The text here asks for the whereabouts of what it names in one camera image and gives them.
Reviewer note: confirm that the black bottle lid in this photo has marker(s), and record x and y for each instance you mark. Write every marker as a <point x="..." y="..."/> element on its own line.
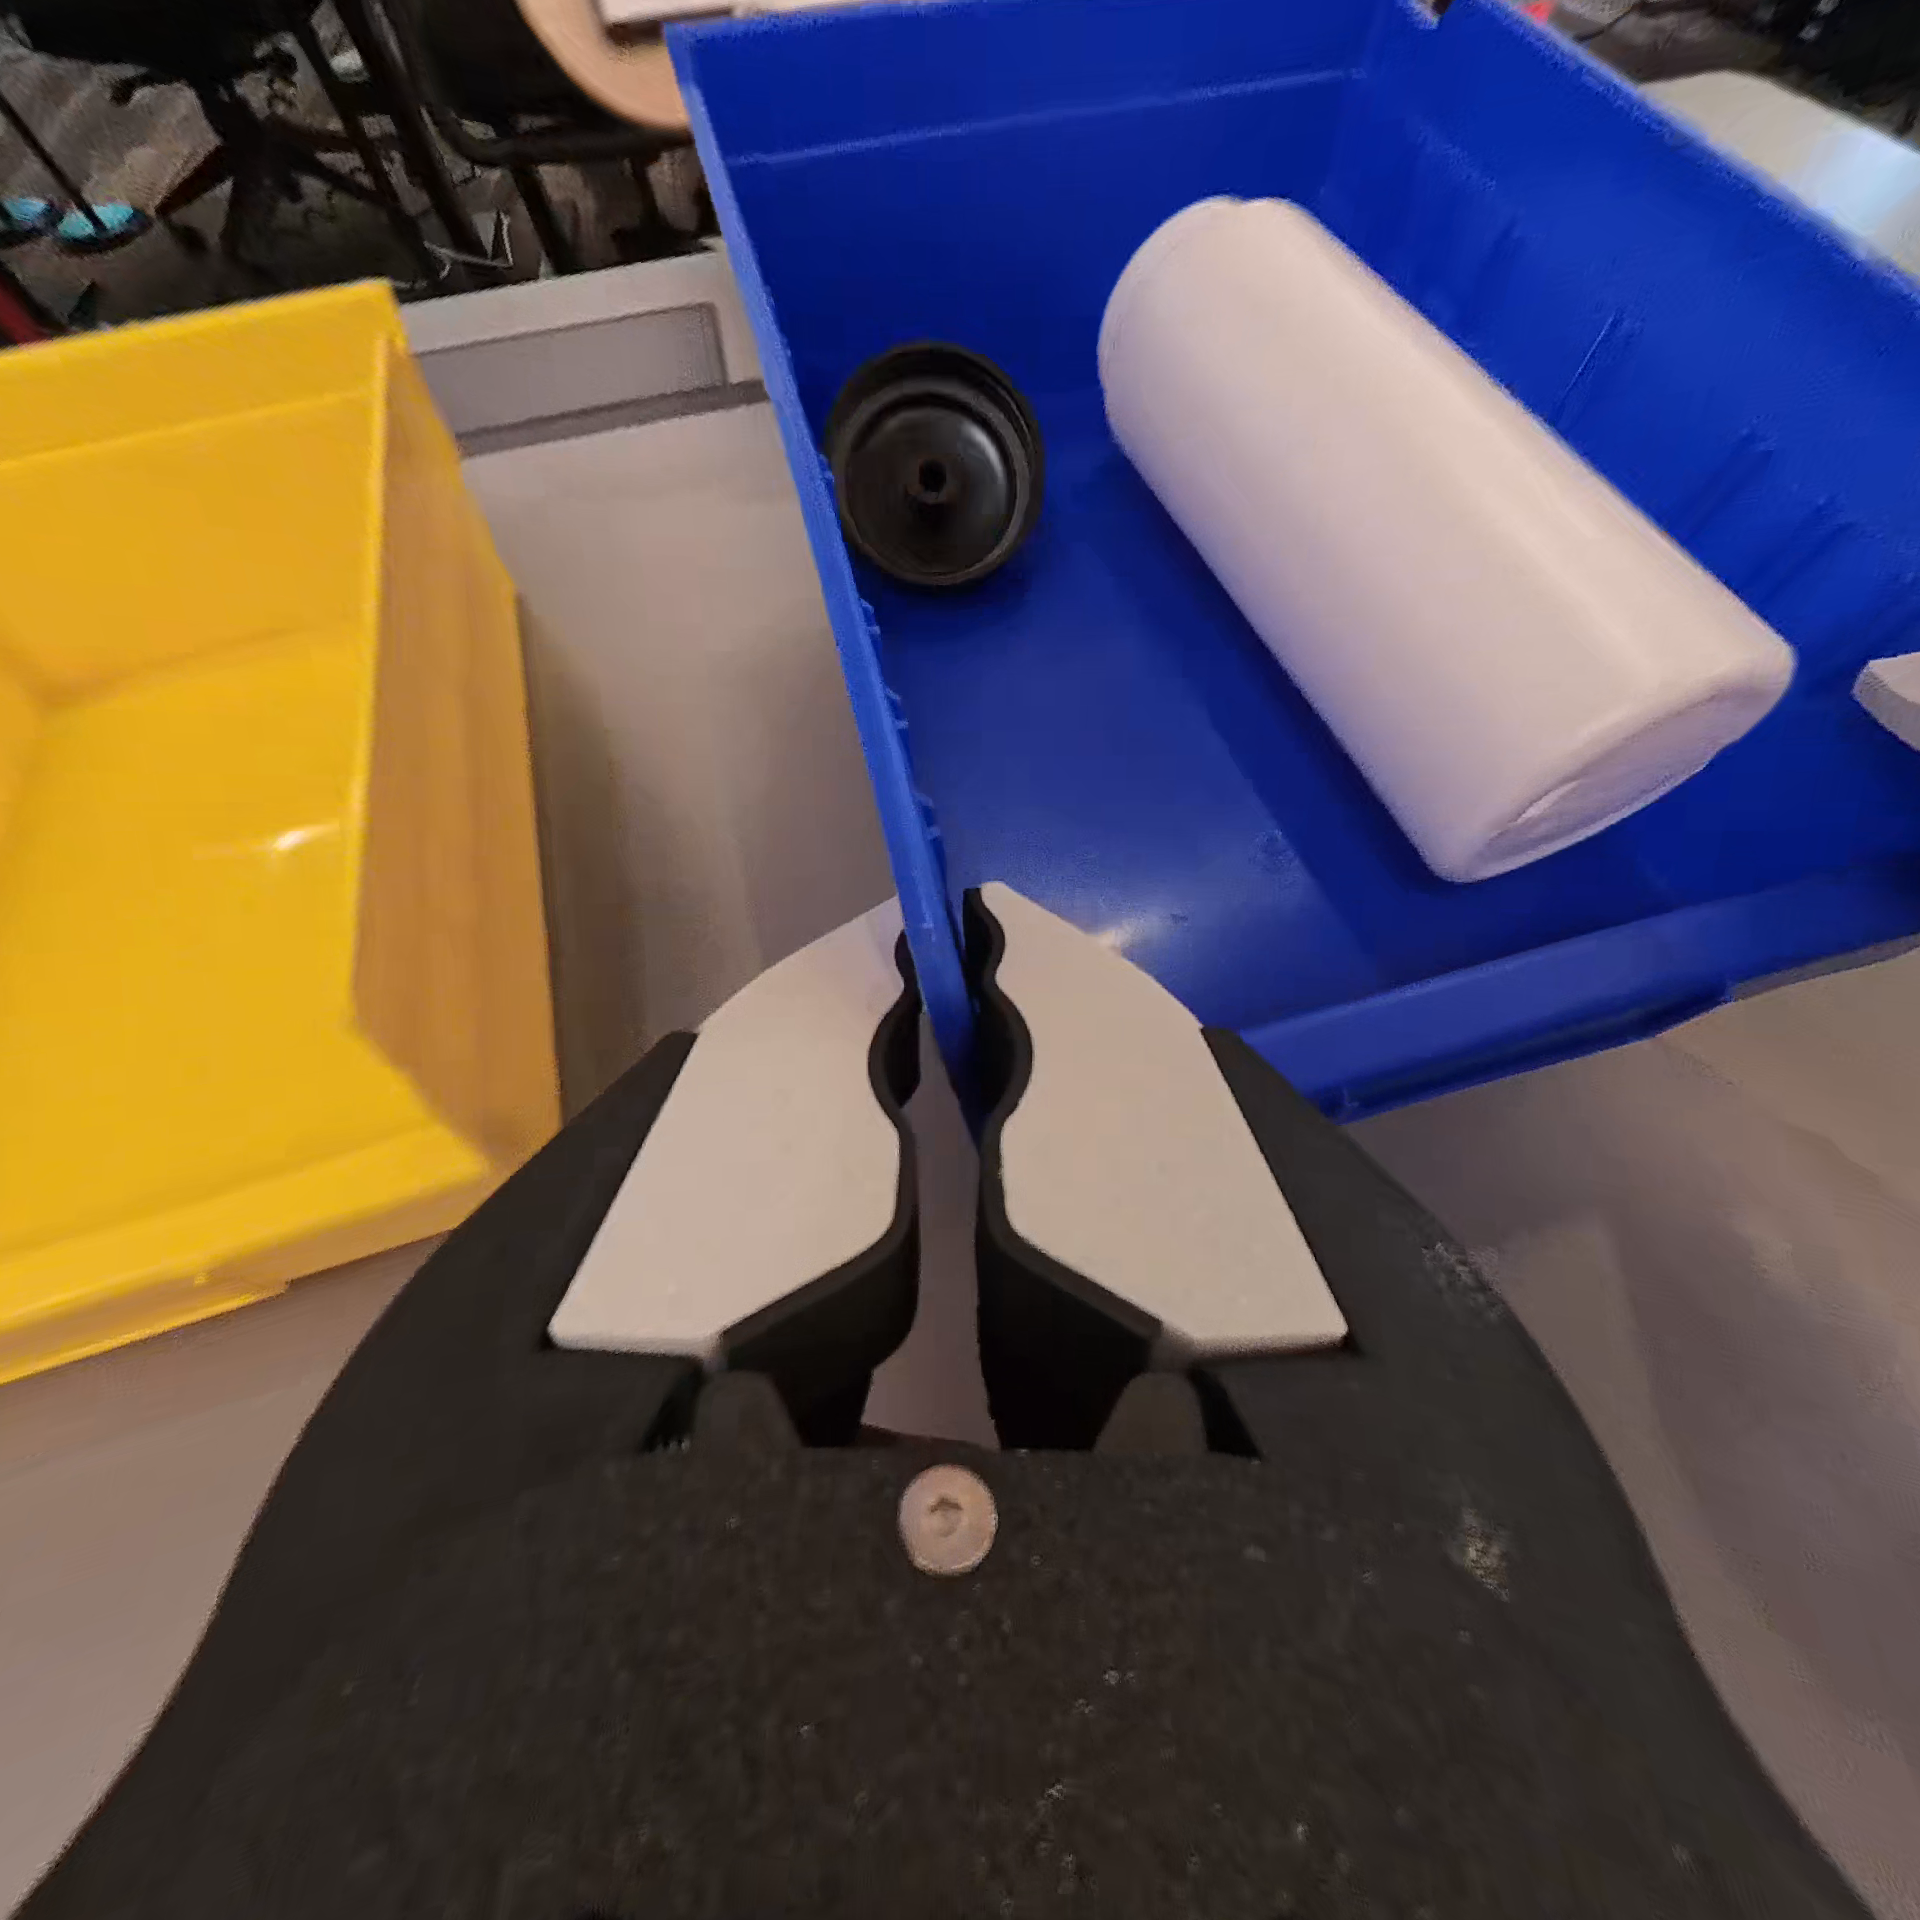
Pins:
<point x="930" y="480"/>

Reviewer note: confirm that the blue plastic bin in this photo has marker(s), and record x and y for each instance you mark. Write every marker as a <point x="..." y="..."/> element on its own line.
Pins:
<point x="1141" y="721"/>

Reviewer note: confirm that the white plastic bottle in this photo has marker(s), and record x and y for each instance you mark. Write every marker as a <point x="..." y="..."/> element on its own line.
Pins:
<point x="1425" y="525"/>

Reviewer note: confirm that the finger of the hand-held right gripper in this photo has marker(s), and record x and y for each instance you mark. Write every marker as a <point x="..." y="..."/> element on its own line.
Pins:
<point x="1897" y="697"/>

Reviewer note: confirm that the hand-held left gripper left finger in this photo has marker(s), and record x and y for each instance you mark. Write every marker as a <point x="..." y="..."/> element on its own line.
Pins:
<point x="751" y="1185"/>

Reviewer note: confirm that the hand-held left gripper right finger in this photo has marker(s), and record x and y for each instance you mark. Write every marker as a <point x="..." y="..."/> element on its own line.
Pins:
<point x="1154" y="1185"/>

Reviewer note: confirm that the yellow plastic bin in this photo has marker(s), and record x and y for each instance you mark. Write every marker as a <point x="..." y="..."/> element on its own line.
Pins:
<point x="225" y="750"/>

